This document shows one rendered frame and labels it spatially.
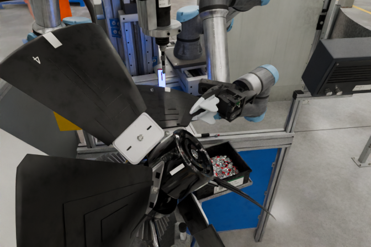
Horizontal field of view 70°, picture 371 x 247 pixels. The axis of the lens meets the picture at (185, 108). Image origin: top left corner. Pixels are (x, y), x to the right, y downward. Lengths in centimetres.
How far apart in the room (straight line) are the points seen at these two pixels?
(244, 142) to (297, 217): 98
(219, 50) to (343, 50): 44
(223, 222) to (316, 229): 66
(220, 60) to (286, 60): 196
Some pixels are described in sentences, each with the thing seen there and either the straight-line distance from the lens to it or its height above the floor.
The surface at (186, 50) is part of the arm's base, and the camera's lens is 133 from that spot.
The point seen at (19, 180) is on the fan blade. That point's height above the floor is 143.
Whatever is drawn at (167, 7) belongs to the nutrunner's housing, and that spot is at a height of 148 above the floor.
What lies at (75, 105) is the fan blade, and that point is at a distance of 52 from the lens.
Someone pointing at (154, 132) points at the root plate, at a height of 125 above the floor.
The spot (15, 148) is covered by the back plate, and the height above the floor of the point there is 122.
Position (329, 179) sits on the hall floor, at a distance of 236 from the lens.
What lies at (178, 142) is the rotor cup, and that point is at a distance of 49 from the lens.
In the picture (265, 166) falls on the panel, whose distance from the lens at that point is 135.
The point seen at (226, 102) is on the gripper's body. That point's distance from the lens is 73.
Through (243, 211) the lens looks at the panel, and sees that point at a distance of 159.
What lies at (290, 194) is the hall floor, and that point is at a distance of 214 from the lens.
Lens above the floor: 160
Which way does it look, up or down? 35 degrees down
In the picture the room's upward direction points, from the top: straight up
